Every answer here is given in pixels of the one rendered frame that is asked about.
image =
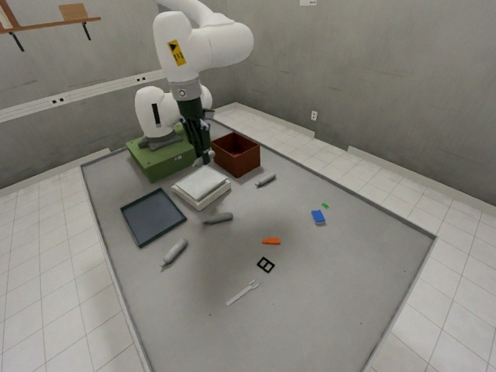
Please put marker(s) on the grey table edge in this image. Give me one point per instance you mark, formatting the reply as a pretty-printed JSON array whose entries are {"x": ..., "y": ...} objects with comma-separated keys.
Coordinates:
[{"x": 367, "y": 200}]

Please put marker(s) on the red open box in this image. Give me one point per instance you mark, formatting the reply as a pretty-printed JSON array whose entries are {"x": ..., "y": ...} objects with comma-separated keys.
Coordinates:
[{"x": 236, "y": 154}]

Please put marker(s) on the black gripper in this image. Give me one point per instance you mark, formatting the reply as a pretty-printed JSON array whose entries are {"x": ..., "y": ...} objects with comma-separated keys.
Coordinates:
[{"x": 196, "y": 129}]

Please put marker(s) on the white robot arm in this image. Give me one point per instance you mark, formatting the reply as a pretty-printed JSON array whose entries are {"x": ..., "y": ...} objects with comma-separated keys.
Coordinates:
[{"x": 182, "y": 53}]

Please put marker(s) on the orange block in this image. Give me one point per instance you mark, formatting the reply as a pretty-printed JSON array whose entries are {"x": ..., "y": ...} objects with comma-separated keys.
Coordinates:
[{"x": 271, "y": 241}]

